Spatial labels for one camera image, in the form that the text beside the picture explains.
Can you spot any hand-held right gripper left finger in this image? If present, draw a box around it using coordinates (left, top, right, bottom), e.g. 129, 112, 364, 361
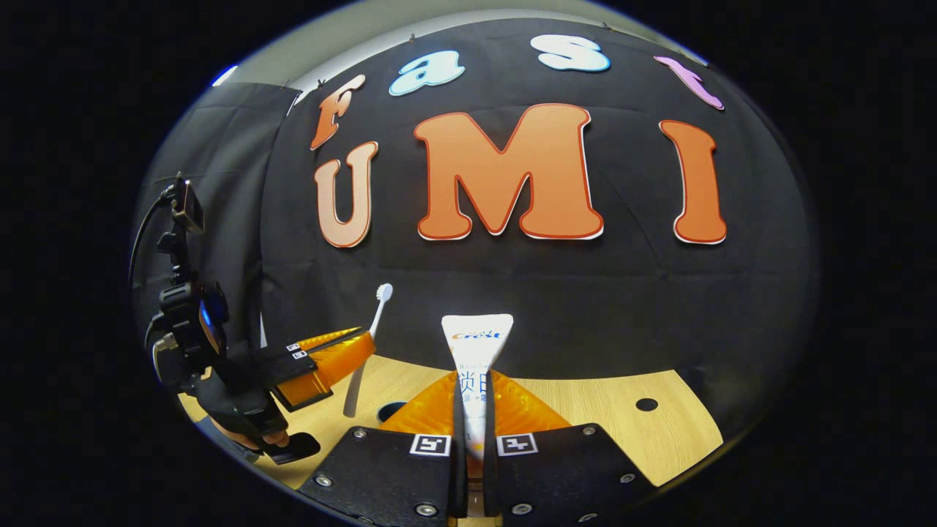
299, 370, 469, 527

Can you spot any black cable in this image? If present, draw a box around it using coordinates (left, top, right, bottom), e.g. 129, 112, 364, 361
129, 187, 176, 288

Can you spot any wooden desktop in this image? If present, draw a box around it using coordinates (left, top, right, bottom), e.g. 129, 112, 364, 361
179, 355, 725, 527

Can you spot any white toothbrush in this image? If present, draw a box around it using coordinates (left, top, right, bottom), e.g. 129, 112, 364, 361
343, 283, 395, 419

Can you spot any white toothpaste tube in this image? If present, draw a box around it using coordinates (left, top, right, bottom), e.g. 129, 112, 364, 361
441, 313, 515, 517

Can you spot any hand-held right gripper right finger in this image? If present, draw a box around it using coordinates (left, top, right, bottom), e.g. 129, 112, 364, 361
483, 370, 660, 527

